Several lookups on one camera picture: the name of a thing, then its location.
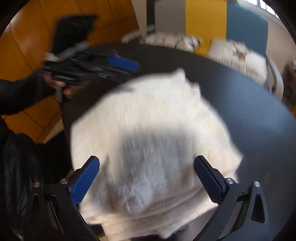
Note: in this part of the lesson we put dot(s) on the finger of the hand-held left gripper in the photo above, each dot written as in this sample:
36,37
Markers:
122,63
108,73

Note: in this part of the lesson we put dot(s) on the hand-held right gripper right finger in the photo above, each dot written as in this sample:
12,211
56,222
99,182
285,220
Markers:
208,180

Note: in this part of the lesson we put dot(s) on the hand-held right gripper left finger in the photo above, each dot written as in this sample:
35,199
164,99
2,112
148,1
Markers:
85,180

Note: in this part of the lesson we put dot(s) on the white knit sweater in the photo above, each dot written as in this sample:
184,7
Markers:
150,143

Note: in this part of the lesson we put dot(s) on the person's left forearm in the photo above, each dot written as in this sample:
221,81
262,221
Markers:
20,92

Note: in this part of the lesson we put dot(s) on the person's left hand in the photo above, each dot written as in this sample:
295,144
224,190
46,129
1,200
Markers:
69,89

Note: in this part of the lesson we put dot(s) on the triangle patterned pillow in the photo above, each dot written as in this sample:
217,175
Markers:
173,39

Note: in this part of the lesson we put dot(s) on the grey yellow blue sofa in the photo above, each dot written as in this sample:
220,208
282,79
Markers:
219,20

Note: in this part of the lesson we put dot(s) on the white deer print pillow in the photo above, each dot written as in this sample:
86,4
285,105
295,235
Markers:
240,60

